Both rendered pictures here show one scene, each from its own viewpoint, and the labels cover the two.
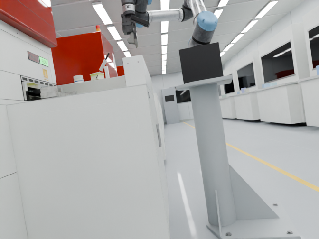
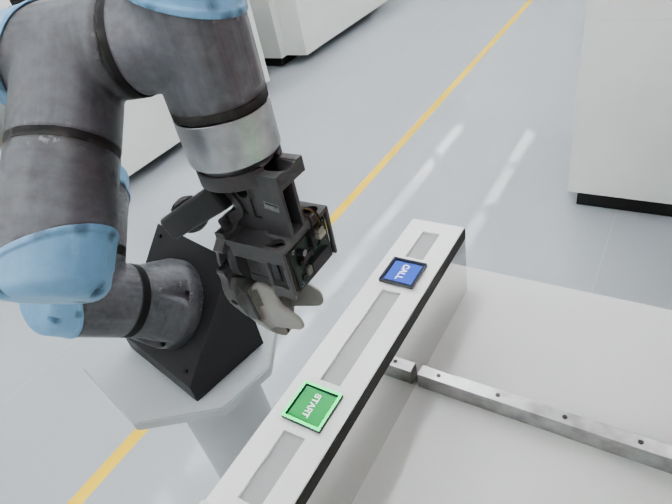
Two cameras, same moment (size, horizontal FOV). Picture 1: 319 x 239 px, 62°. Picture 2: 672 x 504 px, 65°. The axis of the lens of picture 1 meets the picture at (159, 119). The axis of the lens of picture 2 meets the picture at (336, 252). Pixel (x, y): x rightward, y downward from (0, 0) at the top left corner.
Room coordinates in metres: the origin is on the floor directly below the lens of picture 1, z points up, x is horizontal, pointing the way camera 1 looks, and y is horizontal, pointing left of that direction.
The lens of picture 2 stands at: (1.89, 0.38, 1.49)
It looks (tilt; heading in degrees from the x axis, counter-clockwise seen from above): 37 degrees down; 218
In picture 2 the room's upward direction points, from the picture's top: 13 degrees counter-clockwise
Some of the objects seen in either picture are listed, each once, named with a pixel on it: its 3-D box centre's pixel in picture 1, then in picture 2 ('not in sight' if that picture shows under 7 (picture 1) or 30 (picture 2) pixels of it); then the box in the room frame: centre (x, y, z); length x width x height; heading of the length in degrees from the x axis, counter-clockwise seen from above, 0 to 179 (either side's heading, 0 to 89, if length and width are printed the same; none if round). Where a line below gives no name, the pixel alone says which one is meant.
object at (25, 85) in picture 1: (43, 93); not in sight; (1.55, 0.65, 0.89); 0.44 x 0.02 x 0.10; 179
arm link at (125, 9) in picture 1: (128, 10); (232, 131); (1.61, 0.09, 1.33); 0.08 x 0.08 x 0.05
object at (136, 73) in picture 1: (139, 78); (368, 368); (1.49, 0.08, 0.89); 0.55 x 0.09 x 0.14; 179
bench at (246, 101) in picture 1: (256, 87); not in sight; (8.20, -3.12, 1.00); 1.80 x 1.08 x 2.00; 179
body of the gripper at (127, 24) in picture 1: (129, 23); (264, 218); (1.61, 0.09, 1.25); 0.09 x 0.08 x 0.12; 89
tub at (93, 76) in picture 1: (97, 78); not in sight; (1.91, 0.40, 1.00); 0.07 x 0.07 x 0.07; 63
